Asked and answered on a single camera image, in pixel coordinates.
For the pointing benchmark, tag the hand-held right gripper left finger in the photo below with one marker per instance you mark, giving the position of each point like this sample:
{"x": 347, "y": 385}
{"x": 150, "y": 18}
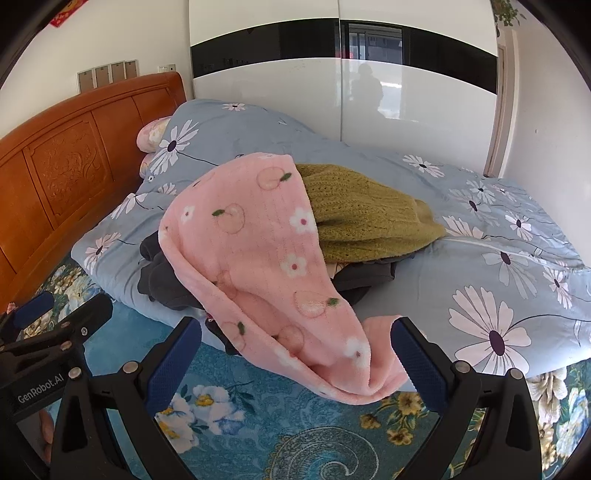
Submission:
{"x": 175, "y": 364}

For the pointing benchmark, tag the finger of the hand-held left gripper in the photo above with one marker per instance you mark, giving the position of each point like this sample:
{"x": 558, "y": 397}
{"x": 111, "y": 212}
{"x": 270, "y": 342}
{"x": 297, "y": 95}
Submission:
{"x": 34, "y": 305}
{"x": 87, "y": 318}

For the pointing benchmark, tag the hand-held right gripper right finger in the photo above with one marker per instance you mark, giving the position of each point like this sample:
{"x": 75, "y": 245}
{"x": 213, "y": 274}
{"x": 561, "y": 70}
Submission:
{"x": 415, "y": 364}

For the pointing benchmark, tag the pink fleece pants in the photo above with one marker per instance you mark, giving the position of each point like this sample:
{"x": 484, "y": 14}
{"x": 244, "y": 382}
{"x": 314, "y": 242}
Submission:
{"x": 258, "y": 258}

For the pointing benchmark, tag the person's left hand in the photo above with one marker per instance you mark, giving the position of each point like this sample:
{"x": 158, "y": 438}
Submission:
{"x": 45, "y": 434}

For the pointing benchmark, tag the dark grey garment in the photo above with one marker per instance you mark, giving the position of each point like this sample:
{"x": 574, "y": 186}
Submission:
{"x": 161, "y": 281}

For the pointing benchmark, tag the teal floral bed blanket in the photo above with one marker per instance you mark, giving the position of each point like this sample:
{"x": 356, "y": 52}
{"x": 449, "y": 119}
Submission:
{"x": 277, "y": 438}

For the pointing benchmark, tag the carved wooden headboard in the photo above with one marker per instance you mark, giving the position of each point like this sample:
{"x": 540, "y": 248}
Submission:
{"x": 69, "y": 161}

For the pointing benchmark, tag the blue daisy print quilt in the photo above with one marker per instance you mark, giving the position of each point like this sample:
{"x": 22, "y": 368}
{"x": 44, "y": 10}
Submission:
{"x": 461, "y": 221}

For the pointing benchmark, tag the olive green knit sweater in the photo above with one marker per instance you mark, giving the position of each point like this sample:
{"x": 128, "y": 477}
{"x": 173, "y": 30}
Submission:
{"x": 360, "y": 212}

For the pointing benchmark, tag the pale floral pillow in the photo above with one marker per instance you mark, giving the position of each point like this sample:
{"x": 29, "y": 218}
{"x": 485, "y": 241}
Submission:
{"x": 147, "y": 164}

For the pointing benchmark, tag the pink floral pillow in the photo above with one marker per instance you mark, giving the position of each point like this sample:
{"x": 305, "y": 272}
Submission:
{"x": 152, "y": 134}

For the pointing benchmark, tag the white wardrobe with black band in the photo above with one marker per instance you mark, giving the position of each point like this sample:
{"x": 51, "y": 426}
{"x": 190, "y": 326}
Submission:
{"x": 323, "y": 83}

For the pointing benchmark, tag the grey wall switch plate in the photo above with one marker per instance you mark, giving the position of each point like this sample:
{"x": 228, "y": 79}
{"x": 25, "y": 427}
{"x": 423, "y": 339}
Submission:
{"x": 117, "y": 71}
{"x": 132, "y": 68}
{"x": 85, "y": 79}
{"x": 102, "y": 75}

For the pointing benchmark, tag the white door frame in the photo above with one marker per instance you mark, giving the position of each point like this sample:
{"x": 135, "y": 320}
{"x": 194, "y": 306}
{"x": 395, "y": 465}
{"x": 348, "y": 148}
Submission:
{"x": 501, "y": 106}

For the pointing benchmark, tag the red wall decoration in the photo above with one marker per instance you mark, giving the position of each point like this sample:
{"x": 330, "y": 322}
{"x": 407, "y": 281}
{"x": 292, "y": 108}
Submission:
{"x": 69, "y": 7}

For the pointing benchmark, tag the green plant wall sticker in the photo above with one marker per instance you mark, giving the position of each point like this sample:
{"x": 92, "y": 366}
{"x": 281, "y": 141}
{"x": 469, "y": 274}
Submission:
{"x": 505, "y": 11}

